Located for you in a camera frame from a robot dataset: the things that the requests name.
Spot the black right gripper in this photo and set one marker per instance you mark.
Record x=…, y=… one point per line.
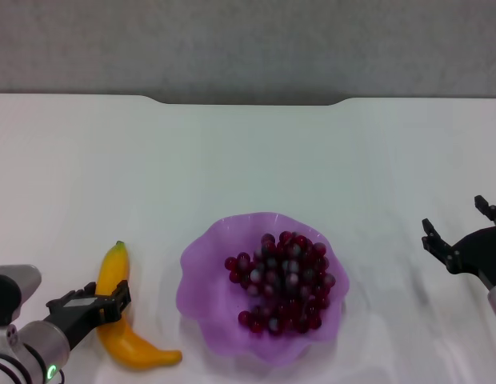
x=480, y=252

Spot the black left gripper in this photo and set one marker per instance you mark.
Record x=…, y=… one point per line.
x=76, y=316

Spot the dark red grape bunch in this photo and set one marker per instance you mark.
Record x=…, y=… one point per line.
x=284, y=280

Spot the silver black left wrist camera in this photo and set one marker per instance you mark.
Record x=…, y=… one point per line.
x=12, y=292

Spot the purple translucent wavy plate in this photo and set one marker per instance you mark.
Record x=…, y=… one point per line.
x=208, y=292

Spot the yellow banana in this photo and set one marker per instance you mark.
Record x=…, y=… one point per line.
x=114, y=272

